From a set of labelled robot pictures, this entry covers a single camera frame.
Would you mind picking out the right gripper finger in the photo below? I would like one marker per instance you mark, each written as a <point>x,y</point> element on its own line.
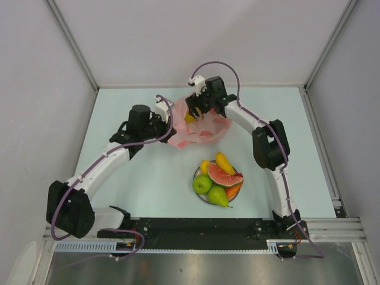
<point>204,109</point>
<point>192,107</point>

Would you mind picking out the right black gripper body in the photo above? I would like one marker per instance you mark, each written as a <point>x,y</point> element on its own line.
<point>204,98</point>

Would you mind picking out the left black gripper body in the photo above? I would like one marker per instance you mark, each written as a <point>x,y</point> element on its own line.
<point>157,128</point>

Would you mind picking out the yellow fake banana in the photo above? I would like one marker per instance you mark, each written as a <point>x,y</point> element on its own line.
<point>189,119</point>

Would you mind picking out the pink plastic bag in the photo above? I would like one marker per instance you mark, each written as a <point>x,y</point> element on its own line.
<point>207,131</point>

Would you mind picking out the yellow fake fruit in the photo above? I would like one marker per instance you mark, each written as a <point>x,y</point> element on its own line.
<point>204,167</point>

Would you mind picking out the fake watermelon slice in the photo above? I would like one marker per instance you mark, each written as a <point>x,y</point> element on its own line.
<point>220,177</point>

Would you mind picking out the green fake apple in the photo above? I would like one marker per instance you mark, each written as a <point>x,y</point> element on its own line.
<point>201,184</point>

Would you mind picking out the red fake fruit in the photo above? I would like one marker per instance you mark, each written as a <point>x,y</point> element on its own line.
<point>232,191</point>

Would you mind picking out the green fake pear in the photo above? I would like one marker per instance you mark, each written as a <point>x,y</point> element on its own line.
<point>217,196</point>

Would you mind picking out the white printed plate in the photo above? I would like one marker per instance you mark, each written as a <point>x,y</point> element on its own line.
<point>204,196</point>

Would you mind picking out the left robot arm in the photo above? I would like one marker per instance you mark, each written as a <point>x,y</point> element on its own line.
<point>69,205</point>

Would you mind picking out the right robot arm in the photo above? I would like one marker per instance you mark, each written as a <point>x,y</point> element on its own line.
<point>270,145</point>

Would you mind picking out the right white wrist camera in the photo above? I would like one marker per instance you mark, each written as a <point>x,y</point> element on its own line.
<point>198,82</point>

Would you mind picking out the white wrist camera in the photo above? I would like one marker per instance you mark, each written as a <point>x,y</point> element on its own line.
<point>163,108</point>
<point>198,82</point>

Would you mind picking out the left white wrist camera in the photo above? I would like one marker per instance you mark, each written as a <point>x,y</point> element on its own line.
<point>163,108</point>

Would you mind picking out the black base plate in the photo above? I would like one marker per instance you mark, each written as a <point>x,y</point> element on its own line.
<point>208,242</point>

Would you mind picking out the white cable duct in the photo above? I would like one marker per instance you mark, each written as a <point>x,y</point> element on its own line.
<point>119,247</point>

